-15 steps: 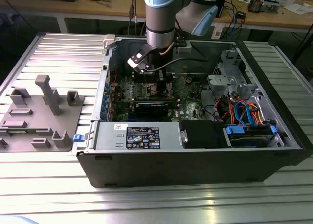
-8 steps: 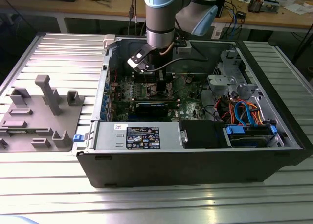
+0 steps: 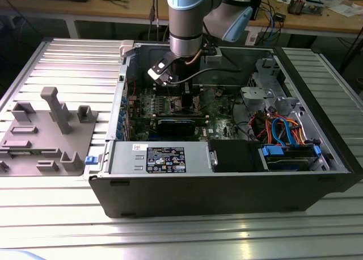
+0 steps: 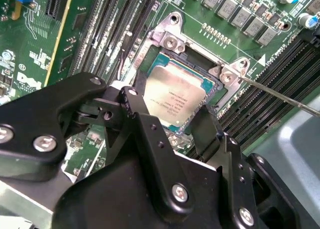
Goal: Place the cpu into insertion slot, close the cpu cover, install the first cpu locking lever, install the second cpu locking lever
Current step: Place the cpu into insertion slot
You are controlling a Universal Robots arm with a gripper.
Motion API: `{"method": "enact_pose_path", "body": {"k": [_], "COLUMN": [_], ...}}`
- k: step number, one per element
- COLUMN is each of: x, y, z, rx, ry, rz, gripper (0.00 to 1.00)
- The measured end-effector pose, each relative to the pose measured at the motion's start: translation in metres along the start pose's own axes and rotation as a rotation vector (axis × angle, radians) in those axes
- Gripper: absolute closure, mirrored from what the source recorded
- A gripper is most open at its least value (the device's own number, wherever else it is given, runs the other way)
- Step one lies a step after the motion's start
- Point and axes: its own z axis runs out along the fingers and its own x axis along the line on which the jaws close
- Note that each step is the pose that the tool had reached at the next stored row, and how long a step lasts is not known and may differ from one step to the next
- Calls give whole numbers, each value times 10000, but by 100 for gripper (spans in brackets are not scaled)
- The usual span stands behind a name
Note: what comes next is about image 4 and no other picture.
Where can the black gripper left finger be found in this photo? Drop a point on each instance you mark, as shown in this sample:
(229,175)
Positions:
(37,119)

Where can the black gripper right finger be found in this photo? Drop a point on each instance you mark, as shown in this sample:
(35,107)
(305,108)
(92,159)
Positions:
(240,189)

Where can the thin metal locking lever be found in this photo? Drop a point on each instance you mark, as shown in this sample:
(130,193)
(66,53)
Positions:
(124,54)
(275,94)

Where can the silver CPU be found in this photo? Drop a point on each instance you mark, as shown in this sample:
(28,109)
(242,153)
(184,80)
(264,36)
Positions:
(175,94)

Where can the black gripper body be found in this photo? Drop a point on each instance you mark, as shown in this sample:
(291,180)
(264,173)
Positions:
(125,201)

